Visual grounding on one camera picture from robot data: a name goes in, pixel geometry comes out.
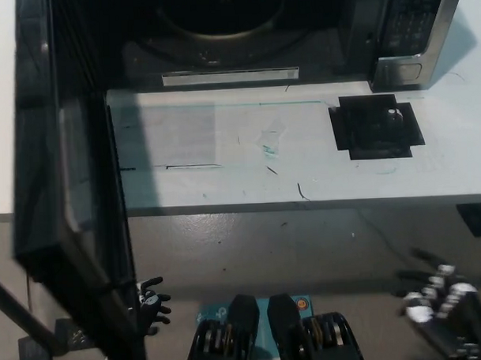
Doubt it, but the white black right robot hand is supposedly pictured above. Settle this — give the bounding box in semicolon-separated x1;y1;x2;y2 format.
394;245;480;328

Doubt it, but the small clear tape piece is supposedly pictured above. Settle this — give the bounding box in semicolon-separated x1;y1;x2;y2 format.
255;120;291;159

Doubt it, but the thin black hanging cable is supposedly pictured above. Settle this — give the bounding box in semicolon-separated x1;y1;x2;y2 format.
23;273;35;316

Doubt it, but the dark grey floor mat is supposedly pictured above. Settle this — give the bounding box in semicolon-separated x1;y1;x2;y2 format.
17;335;54;360

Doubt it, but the black ribbed left robot torso block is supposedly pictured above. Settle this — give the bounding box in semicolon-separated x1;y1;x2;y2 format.
182;292;262;360

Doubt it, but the black slanted table leg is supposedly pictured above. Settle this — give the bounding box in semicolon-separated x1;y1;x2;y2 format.
0;272;58;350

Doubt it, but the clear plastic sheet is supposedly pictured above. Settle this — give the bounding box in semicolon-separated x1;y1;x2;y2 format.
110;102;241;172

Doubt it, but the black ribbed robot torso block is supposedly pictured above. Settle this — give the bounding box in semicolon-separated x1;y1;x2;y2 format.
266;289;369;360
182;292;262;360

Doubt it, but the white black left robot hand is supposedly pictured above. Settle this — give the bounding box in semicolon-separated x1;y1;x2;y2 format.
135;276;173;338

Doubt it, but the thin grey floor cable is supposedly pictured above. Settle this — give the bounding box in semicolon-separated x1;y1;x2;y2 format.
357;206;416;264

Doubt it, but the black floor tape patch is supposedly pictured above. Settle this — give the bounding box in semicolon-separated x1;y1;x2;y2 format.
54;317;96;352

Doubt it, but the black ribbed right robot torso block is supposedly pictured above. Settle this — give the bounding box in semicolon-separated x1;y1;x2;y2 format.
266;289;369;360

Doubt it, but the black bracket under table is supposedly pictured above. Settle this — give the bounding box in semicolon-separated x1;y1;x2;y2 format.
456;202;481;238

